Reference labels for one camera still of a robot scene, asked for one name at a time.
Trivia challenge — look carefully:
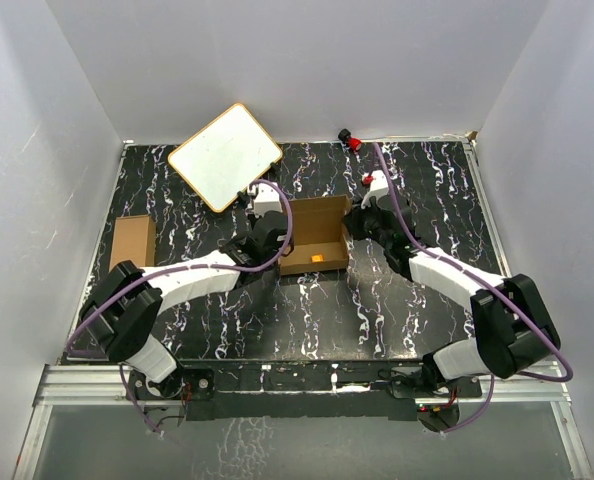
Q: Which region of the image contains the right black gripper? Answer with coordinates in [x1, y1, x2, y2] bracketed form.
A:
[342, 194, 392, 249]

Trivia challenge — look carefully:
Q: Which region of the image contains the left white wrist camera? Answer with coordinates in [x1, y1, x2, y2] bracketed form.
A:
[247, 183, 283, 218]

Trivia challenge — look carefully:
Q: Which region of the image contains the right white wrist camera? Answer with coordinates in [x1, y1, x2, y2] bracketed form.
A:
[361, 170, 389, 209]

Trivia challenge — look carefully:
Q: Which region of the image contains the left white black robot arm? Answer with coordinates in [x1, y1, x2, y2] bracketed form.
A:
[67, 211, 293, 399]

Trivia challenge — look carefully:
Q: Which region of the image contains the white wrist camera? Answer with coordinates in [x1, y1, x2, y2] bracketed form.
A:
[361, 170, 389, 209]
[247, 183, 283, 218]

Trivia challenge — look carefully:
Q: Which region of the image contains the folded brown cardboard box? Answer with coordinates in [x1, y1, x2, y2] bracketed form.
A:
[109, 215, 156, 270]

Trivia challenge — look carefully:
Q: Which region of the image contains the white board with wooden frame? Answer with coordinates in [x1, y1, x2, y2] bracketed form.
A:
[168, 103, 283, 213]

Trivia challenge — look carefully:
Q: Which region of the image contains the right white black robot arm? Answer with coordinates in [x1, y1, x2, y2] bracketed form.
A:
[343, 201, 561, 397]

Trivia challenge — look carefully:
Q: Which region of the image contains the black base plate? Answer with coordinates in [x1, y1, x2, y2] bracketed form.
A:
[128, 360, 482, 423]

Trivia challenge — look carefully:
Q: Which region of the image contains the red and black knob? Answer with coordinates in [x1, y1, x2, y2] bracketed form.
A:
[338, 128, 363, 153]

